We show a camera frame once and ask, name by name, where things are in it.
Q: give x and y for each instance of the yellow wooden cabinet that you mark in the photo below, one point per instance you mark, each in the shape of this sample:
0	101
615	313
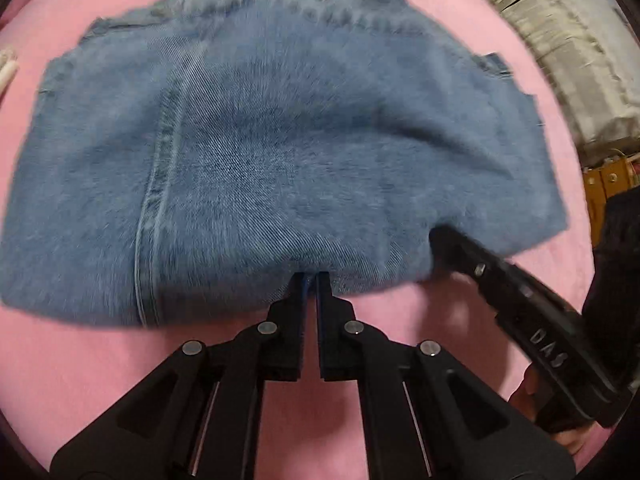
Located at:
610	180

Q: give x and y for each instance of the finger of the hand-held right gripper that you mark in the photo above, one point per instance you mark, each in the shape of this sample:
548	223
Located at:
465	255

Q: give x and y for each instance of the blue denim jeans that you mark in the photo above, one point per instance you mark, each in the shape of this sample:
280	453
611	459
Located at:
280	160

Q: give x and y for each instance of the person's right forearm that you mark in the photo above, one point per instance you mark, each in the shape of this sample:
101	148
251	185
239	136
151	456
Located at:
615	285

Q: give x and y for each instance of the cream folded cloth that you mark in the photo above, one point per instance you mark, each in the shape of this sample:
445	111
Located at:
7	70

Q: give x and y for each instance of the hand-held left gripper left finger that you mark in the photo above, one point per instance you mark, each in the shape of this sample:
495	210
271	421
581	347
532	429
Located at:
295	310

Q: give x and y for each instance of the pink bed sheet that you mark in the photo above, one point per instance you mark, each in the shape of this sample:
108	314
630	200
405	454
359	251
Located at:
425	350

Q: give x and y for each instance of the person's right hand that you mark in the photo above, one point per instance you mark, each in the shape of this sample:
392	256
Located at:
530	395

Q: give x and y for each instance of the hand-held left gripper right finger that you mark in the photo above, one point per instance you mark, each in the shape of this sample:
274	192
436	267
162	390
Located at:
325	310

